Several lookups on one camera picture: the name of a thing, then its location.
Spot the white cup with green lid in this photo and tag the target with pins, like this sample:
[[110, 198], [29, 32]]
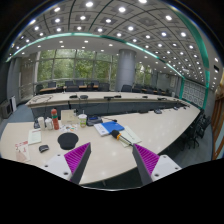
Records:
[[82, 120]]

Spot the white paper sheets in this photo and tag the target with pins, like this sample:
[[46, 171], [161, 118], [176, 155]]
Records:
[[128, 137]]

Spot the red bottle with green cap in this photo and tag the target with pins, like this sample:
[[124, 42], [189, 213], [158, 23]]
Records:
[[55, 119]]

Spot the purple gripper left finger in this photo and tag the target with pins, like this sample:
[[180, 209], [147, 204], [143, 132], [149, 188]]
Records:
[[71, 165]]

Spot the black desk device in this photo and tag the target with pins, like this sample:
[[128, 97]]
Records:
[[91, 121]]

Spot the beige standing card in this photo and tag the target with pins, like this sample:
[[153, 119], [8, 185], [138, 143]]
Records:
[[68, 117]]

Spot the white paper booklet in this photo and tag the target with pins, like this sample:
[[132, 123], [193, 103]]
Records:
[[34, 136]]

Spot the red and white leaflet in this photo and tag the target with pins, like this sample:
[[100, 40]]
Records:
[[22, 152]]

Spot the blue notebook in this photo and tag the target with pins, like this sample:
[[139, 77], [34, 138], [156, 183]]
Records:
[[110, 126]]

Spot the white plastic bottle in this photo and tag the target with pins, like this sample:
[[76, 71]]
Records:
[[48, 123]]

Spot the round black mouse pad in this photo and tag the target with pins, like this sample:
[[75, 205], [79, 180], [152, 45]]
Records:
[[68, 141]]

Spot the small black computer mouse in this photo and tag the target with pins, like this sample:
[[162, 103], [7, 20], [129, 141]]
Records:
[[43, 148]]

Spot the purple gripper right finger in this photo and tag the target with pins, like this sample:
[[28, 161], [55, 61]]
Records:
[[151, 166]]

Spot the grey round pillar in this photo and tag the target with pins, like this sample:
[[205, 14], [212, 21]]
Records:
[[125, 69]]

